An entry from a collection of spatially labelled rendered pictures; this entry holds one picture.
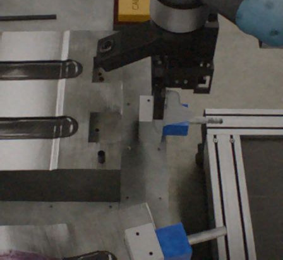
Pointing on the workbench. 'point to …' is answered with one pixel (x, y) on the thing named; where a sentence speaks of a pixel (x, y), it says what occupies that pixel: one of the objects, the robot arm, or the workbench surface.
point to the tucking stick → (28, 17)
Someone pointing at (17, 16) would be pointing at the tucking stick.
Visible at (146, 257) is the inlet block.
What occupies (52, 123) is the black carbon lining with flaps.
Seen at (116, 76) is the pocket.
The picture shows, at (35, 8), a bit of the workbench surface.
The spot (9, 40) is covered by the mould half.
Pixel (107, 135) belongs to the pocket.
